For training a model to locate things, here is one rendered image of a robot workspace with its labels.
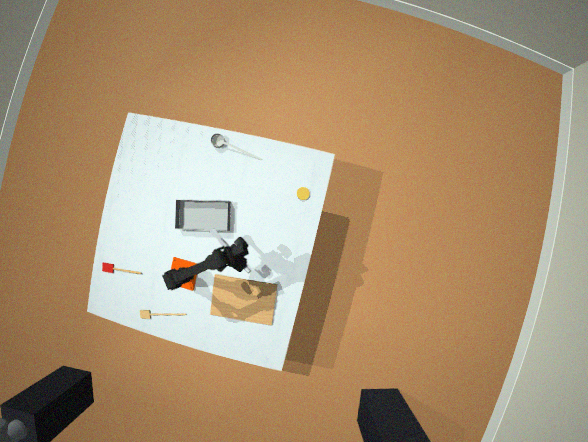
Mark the yellow flat disc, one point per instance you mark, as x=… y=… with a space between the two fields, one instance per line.
x=303 y=193

